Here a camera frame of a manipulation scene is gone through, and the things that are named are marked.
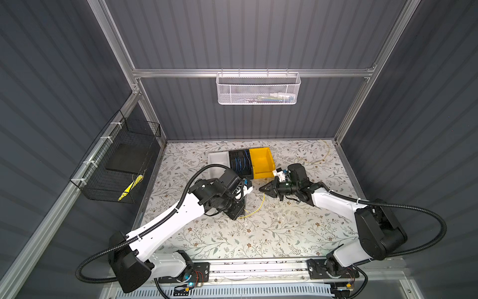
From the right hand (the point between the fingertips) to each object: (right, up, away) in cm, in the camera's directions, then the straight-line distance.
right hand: (261, 191), depth 82 cm
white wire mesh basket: (+2, +61, +41) cm, 74 cm away
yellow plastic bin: (+4, +12, +27) cm, 30 cm away
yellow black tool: (-50, +6, -10) cm, 51 cm away
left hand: (-9, -6, -9) cm, 14 cm away
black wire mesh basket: (-57, +18, -6) cm, 60 cm away
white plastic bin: (-23, +15, +27) cm, 38 cm away
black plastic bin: (-6, +6, +17) cm, 19 cm away
